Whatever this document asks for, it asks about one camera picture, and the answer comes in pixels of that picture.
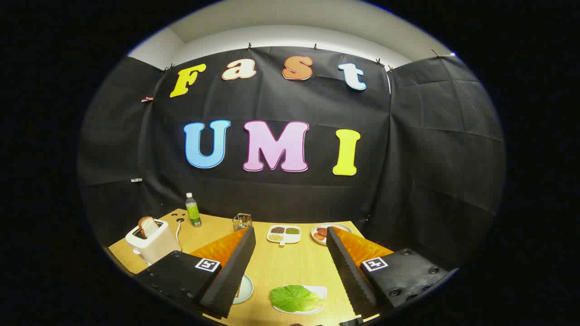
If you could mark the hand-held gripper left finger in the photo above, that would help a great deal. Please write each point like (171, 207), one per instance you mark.
(231, 276)

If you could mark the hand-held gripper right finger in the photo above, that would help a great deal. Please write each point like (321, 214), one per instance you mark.
(349, 276)

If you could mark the green lettuce leaf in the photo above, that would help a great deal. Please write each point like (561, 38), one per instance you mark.
(294, 299)

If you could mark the toast bread slice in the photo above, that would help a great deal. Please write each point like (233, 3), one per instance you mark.
(148, 227)

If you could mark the light green round plate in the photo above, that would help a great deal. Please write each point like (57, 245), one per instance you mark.
(246, 290)

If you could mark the white square plate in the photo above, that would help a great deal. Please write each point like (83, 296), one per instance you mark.
(321, 290)

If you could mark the orange food piece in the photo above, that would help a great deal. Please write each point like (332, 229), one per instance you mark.
(319, 237)

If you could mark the brown meat slice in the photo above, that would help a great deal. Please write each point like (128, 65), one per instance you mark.
(322, 231)

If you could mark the white plate with meat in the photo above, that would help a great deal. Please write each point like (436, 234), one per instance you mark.
(336, 225)

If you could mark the pale soybean pile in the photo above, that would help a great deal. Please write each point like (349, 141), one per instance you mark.
(275, 237)

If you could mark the white divided dish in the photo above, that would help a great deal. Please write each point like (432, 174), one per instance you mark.
(284, 242)

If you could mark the dark red bean pile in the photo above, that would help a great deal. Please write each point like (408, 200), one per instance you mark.
(277, 230)

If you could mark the green bean pile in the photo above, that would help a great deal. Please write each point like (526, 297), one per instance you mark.
(292, 230)

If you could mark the green label water bottle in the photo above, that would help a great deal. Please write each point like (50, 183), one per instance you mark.
(193, 213)

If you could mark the white toaster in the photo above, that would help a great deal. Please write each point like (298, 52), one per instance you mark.
(156, 246)

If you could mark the black backdrop cloth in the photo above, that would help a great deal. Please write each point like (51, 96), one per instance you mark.
(290, 199)

